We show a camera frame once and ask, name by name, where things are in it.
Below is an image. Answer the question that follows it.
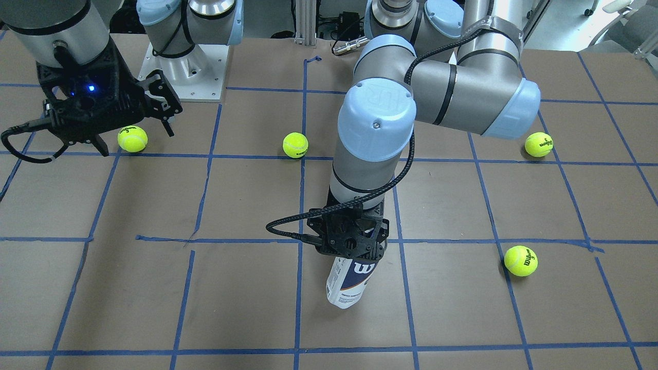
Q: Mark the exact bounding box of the white tennis ball can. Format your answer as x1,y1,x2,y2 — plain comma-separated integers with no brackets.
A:
326,257,378,309

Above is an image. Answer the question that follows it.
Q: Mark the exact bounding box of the tennis ball near base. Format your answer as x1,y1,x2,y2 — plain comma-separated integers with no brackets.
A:
117,125,148,153

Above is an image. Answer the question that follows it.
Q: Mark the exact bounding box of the tennis ball table middle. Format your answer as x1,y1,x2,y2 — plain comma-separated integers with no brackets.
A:
282,133,309,159

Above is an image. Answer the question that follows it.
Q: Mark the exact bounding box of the Wilson tennis ball far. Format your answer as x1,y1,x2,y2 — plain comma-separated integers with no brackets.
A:
503,245,538,277

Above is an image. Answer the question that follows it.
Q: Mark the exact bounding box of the tennis ball near finger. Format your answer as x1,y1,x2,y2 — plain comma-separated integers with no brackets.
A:
524,133,553,158

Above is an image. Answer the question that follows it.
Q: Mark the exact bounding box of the aluminium frame post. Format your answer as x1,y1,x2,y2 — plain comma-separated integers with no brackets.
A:
293,0,319,48

